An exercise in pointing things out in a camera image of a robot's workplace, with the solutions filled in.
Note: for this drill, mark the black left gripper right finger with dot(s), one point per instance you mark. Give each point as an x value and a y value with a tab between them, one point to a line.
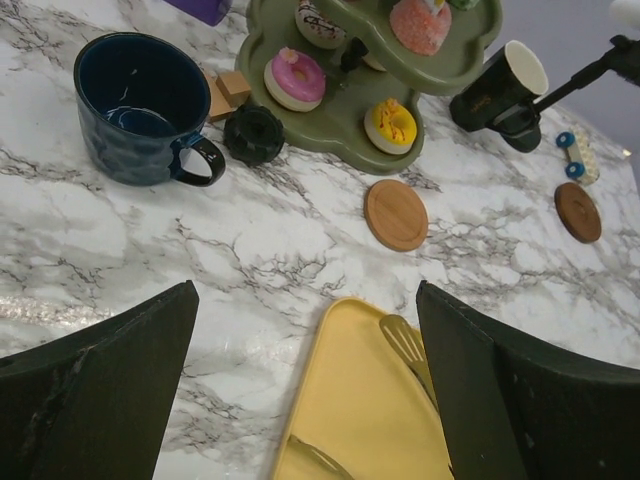
513	406

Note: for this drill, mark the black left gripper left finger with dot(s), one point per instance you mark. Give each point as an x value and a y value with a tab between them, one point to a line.
95	404

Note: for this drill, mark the metal serving tongs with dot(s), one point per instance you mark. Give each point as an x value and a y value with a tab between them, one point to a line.
407	344

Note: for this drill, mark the yellow serving tray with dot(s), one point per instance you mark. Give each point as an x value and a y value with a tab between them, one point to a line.
358	403

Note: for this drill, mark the dark wooden coaster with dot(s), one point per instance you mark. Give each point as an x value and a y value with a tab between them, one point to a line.
578	212

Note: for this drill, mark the yellow frosted donut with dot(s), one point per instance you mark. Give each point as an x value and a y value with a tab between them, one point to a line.
390	127

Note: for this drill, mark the dark blue mug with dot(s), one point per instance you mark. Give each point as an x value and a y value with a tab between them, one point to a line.
142	104

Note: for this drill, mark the black cream mug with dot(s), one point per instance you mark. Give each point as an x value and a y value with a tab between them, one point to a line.
501	99

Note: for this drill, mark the green tiered cake stand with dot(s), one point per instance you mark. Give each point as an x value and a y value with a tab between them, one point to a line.
337	125

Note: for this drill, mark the black lamp white bulb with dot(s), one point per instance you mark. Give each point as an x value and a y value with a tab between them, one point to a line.
622	58

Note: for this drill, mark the pink frosted donut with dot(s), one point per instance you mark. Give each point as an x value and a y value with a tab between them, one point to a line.
295	80

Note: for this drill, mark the pink snowball cake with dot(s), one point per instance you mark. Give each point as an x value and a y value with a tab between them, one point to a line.
421	26

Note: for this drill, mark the white sprinkled donut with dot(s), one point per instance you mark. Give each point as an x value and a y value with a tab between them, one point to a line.
316	28

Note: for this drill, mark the green snowball cake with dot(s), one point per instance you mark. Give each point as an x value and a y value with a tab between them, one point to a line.
463	5

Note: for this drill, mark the light wooden coaster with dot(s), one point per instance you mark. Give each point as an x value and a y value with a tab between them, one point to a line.
396	215

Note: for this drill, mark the toy car blue wheels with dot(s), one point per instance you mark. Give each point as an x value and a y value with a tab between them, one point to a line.
582	166

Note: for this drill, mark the black ridged knob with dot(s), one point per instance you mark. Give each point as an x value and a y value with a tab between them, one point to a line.
253	135

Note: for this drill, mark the small wooden block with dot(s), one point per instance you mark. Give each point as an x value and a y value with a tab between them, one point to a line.
228	91

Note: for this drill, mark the purple box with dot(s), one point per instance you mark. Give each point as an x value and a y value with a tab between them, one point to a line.
211	12

